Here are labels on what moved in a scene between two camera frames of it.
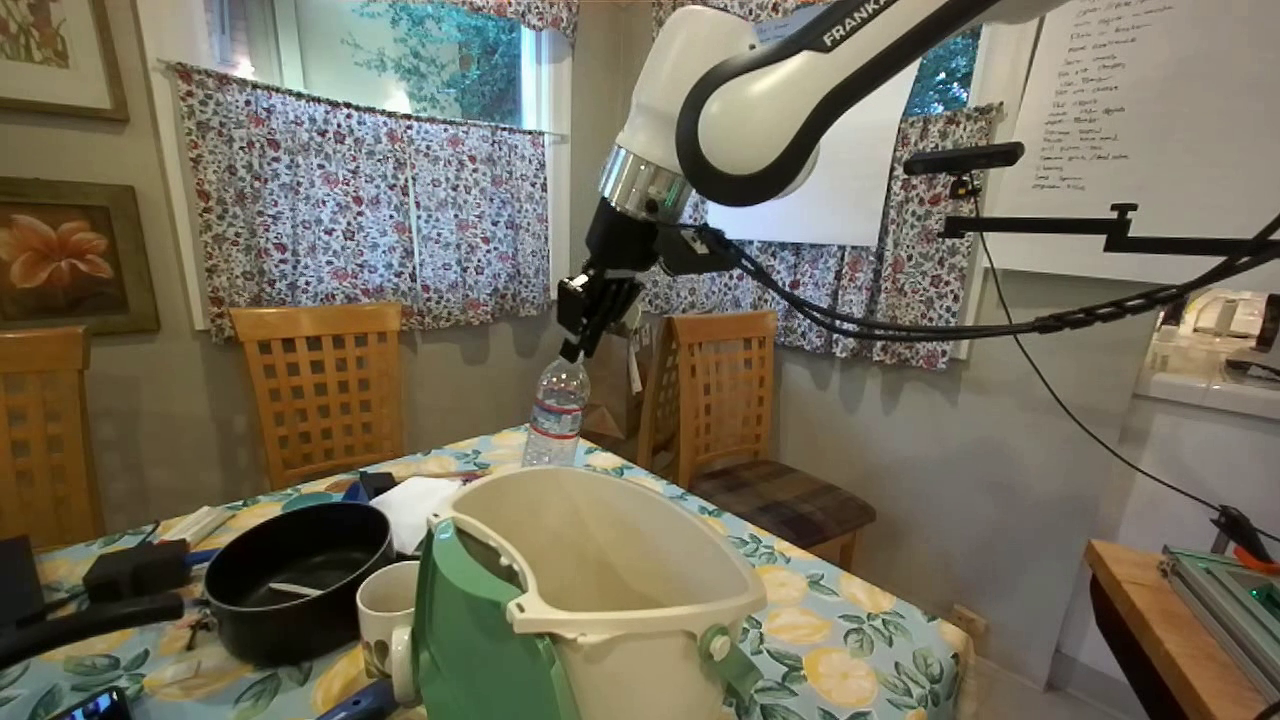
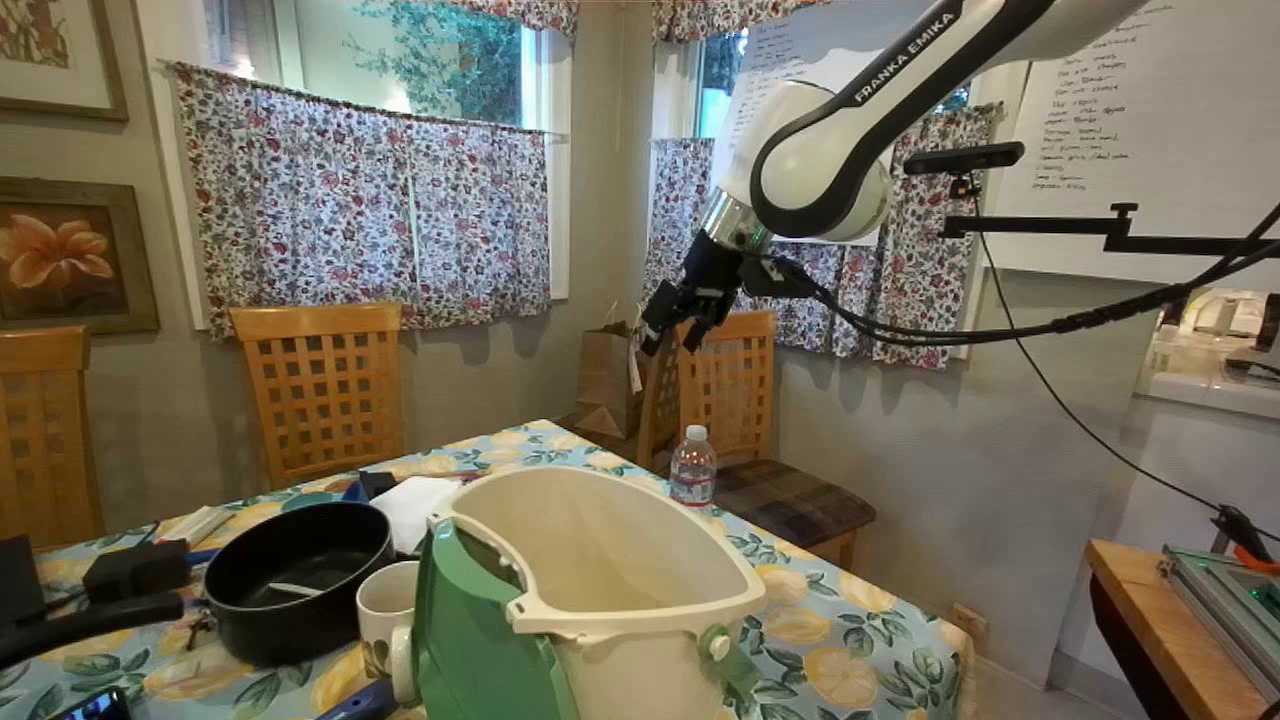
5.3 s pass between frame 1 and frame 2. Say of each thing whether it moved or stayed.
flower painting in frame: stayed
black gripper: moved
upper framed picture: stayed
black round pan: stayed
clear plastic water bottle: moved
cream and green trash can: stayed
